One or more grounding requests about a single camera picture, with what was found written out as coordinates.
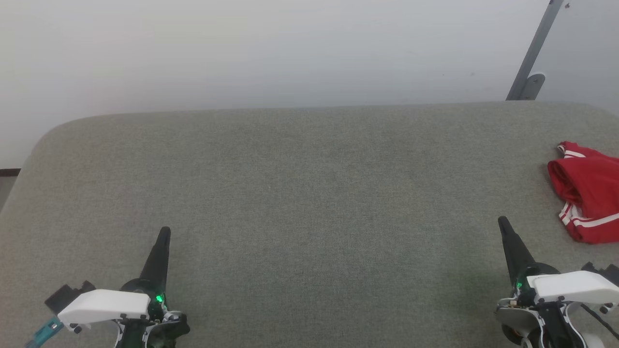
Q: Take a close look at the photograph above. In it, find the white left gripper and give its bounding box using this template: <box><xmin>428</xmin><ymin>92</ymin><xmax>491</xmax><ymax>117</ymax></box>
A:
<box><xmin>58</xmin><ymin>226</ymin><xmax>190</xmax><ymax>348</ymax></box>

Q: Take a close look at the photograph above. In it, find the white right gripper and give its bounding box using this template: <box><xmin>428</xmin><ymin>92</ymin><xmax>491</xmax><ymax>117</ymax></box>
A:
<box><xmin>496</xmin><ymin>216</ymin><xmax>619</xmax><ymax>348</ymax></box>

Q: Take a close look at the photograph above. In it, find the red white basketball jersey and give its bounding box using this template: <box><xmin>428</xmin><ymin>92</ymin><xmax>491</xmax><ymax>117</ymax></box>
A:
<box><xmin>547</xmin><ymin>141</ymin><xmax>619</xmax><ymax>244</ymax></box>

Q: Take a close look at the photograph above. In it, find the grey fabric sofa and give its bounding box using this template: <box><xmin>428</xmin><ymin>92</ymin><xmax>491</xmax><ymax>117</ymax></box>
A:
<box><xmin>0</xmin><ymin>101</ymin><xmax>619</xmax><ymax>348</ymax></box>

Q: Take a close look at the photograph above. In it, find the grey metal pole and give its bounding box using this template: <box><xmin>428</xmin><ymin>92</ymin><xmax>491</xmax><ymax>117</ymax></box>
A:
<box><xmin>505</xmin><ymin>0</ymin><xmax>564</xmax><ymax>101</ymax></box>

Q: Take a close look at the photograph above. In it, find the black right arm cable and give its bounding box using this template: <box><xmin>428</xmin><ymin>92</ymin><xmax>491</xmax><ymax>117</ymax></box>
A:
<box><xmin>580</xmin><ymin>304</ymin><xmax>619</xmax><ymax>339</ymax></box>

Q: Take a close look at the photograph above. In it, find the teal cable connector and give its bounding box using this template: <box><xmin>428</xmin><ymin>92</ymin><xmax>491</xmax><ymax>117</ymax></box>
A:
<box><xmin>25</xmin><ymin>317</ymin><xmax>63</xmax><ymax>348</ymax></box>

